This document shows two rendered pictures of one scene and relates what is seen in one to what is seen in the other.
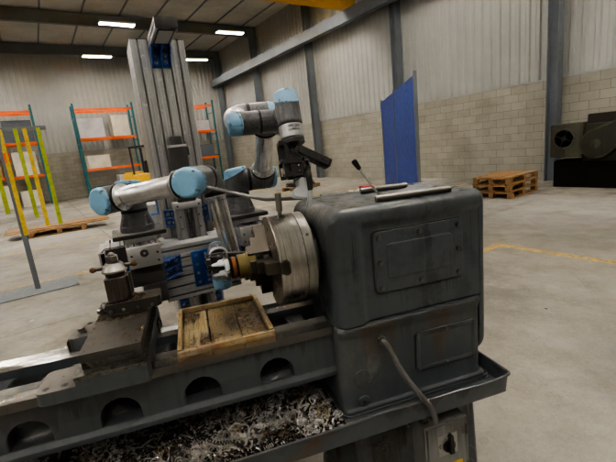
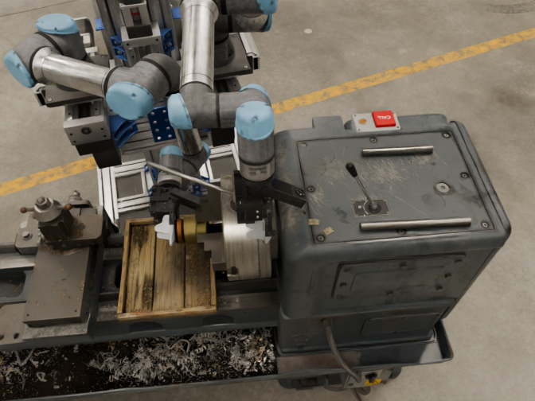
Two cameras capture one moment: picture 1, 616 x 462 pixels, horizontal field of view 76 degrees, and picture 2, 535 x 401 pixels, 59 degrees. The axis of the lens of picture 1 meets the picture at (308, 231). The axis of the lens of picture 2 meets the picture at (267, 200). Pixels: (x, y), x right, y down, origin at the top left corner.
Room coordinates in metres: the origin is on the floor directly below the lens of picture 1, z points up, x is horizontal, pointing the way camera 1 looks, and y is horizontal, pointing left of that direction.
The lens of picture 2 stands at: (0.60, -0.13, 2.28)
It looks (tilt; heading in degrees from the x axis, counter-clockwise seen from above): 54 degrees down; 11
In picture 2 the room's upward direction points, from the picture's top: straight up
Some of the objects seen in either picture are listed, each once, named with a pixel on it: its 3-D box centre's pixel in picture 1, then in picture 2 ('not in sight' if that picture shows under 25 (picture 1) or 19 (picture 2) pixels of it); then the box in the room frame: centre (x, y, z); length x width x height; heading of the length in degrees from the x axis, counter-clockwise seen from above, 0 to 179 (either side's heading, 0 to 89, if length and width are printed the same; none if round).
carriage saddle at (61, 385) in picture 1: (108, 346); (53, 271); (1.18, 0.68, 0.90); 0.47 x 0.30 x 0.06; 16
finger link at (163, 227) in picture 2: (220, 264); (165, 228); (1.29, 0.31, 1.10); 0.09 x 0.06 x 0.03; 15
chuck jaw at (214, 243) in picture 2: (269, 266); (216, 253); (1.24, 0.14, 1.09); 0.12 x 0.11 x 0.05; 16
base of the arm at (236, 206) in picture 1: (238, 203); (213, 43); (2.02, 0.34, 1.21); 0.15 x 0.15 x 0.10
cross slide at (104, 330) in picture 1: (121, 325); (64, 258); (1.21, 0.64, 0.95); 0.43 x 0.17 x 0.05; 16
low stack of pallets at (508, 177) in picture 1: (505, 183); not in sight; (8.38, -4.33, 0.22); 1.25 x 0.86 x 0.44; 126
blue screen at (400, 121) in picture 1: (396, 150); not in sight; (8.00, -1.94, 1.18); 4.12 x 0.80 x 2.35; 175
